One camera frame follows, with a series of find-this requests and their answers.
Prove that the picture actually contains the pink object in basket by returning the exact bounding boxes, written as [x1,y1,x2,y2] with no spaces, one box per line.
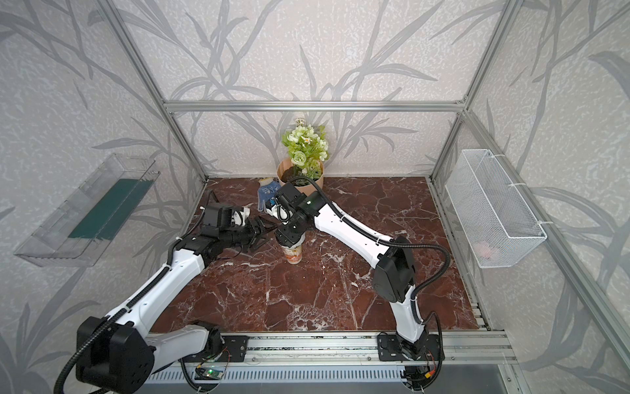
[473,241,500,260]

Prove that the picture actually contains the green white artificial flowers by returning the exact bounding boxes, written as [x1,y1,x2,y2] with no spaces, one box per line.
[281,118,329,182]

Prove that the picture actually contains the small green circuit board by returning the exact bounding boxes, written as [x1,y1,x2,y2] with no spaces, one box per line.
[195,365,225,381]

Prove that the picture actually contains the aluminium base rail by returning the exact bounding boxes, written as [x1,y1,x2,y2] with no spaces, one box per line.
[149,330,517,384]

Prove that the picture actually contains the beige plastic flower pot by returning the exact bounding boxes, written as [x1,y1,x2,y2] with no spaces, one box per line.
[276,157,326,197]

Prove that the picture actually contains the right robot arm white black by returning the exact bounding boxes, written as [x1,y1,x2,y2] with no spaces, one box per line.
[265,183,451,361]

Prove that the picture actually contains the clear plastic wall shelf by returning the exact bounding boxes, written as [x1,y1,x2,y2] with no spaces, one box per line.
[14,154,160,268]

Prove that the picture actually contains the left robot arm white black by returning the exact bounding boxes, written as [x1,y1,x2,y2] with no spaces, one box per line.
[54,203,277,393]

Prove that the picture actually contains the blue dotted work glove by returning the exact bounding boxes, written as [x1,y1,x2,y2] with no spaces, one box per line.
[258,177,282,212]

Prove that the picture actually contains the printed paper milk tea cup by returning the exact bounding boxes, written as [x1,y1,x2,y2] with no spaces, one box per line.
[282,235,305,265]

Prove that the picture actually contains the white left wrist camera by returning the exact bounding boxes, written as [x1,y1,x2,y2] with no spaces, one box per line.
[231,207,251,227]

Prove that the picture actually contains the white wire mesh basket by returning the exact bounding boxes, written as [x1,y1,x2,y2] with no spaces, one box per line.
[446,149,547,269]

